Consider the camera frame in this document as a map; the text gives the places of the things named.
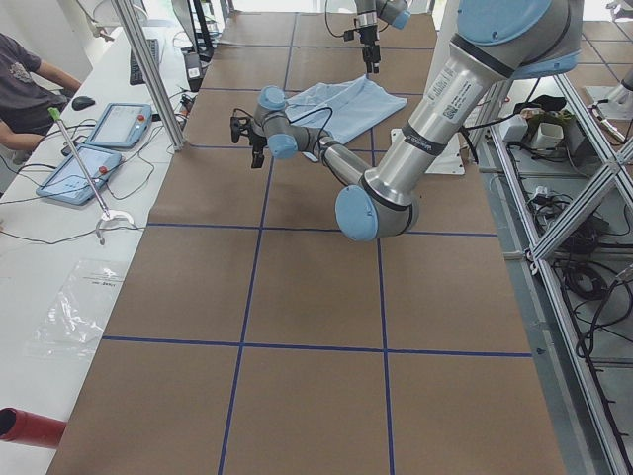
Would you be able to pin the red cylinder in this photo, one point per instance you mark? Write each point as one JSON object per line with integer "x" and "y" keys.
{"x": 21, "y": 427}

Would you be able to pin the aluminium frame post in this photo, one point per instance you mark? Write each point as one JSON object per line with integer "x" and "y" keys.
{"x": 148, "y": 66}

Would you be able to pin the seated person grey shirt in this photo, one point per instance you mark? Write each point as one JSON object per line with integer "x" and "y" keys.
{"x": 25, "y": 118}

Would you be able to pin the clear plastic bag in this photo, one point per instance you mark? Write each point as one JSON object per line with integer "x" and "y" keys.
{"x": 77, "y": 317}

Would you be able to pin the black computer mouse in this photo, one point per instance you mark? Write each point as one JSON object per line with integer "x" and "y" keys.
{"x": 79, "y": 103}

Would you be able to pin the stick with green tip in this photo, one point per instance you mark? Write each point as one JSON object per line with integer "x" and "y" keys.
{"x": 108, "y": 215}

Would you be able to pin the blue teach pendant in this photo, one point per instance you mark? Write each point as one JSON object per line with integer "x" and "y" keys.
{"x": 68, "y": 184}
{"x": 121, "y": 125}

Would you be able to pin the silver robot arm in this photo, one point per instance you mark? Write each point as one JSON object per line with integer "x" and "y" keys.
{"x": 494, "y": 41}
{"x": 368, "y": 13}

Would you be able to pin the lower blue teach pendant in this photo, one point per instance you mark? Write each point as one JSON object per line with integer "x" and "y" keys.
{"x": 68, "y": 184}

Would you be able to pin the white camera pedestal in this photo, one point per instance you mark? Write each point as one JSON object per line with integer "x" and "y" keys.
{"x": 453, "y": 87}

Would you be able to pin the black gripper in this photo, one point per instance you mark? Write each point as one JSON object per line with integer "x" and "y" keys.
{"x": 368, "y": 38}
{"x": 257, "y": 142}

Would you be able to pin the light blue button shirt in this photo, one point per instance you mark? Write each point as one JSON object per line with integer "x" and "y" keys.
{"x": 344, "y": 110}

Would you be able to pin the upper blue teach pendant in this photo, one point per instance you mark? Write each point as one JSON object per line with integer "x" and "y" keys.
{"x": 121, "y": 125}

